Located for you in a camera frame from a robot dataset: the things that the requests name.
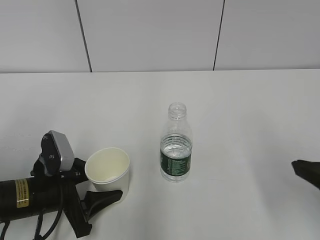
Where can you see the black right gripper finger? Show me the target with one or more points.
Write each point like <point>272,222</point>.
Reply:
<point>307,170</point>

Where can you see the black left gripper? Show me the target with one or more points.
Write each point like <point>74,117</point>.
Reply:
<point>59,193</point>

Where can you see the white paper cup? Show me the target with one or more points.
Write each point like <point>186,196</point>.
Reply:
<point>109,170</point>

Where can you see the clear water bottle green label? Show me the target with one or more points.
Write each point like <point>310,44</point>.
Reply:
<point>176,144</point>

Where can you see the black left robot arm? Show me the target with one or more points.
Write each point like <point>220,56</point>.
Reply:
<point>17,202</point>

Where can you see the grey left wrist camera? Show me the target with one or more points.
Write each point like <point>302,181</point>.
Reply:
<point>56,153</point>

